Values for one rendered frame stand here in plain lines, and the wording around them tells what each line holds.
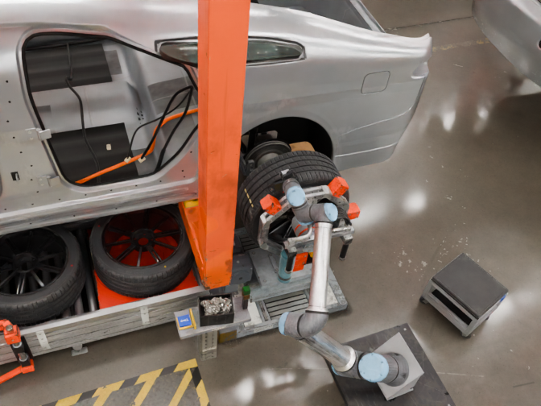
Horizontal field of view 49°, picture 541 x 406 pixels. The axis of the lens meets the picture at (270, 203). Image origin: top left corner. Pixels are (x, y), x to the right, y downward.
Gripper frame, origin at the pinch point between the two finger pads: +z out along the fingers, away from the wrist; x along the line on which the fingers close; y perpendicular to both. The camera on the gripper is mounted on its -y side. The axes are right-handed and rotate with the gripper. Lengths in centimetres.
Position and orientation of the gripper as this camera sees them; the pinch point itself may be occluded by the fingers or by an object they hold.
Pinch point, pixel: (280, 174)
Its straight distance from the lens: 334.1
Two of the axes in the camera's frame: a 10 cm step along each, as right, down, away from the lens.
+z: -1.6, -3.9, 9.1
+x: -3.9, -8.2, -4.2
